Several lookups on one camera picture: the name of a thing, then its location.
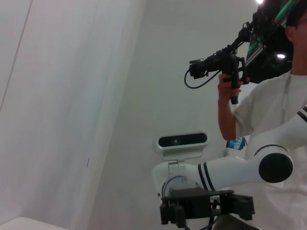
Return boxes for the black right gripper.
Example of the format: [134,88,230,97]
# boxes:
[159,188,255,228]

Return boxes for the person's bare forearm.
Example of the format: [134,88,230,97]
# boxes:
[217,98,238,141]

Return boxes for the blue white printed box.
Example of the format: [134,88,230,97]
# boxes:
[226,137,248,151]

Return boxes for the person's bare hand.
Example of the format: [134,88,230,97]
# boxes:
[217,73,251,104]

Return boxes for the person in white t-shirt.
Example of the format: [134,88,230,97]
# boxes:
[234,0,307,230]

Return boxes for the black ceiling truss green bars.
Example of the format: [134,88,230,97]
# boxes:
[244,0,307,85]

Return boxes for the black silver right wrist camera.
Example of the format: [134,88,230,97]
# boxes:
[153,130,208,164]

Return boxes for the dark blue camera cable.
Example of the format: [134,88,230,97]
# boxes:
[184,69,221,90]

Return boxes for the black handheld camera rig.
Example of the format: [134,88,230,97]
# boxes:
[189,11,256,105]

